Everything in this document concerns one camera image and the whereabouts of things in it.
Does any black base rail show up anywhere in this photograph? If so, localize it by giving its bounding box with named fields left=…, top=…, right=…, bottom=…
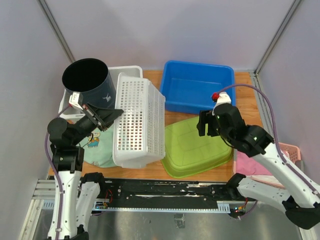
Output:
left=32, top=176, right=258, bottom=214

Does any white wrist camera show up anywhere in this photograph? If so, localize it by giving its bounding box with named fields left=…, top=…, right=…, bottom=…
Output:
left=68, top=91, right=83, bottom=111
left=211, top=91, right=232, bottom=116

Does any white perforated basket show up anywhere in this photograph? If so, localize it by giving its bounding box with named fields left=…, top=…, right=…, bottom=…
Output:
left=112, top=72, right=166, bottom=169

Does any blue plastic tub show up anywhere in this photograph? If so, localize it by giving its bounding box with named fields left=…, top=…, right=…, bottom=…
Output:
left=160, top=60, right=235, bottom=115

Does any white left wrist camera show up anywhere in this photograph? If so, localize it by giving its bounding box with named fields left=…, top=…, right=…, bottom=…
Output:
left=68, top=91, right=83, bottom=111

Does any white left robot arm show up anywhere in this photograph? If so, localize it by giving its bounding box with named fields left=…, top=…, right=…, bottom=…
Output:
left=45, top=104, right=124, bottom=240

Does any green printed cloth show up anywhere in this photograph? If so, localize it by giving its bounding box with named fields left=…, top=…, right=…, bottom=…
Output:
left=79, top=125, right=116, bottom=168

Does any pink folded cloth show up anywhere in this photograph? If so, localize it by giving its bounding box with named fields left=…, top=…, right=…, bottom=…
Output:
left=233, top=151, right=272, bottom=176

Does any dark round bucket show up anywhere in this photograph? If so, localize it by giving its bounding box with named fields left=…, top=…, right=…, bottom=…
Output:
left=62, top=58, right=116, bottom=109

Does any green plastic tub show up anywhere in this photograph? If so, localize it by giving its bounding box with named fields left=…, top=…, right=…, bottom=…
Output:
left=161, top=116, right=233, bottom=179

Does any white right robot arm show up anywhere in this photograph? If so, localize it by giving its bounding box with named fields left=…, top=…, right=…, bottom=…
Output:
left=196, top=103, right=320, bottom=230

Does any white plastic bin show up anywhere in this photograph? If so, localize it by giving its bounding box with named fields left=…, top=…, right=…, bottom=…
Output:
left=58, top=65, right=143, bottom=124

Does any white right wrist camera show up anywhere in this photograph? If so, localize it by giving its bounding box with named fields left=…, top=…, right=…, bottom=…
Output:
left=211, top=91, right=232, bottom=116

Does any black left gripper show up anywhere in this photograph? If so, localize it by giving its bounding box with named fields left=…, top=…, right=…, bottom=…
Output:
left=71, top=102, right=124, bottom=146

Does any pink perforated basket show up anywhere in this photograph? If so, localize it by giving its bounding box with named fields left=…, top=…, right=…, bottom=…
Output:
left=232, top=142, right=305, bottom=190

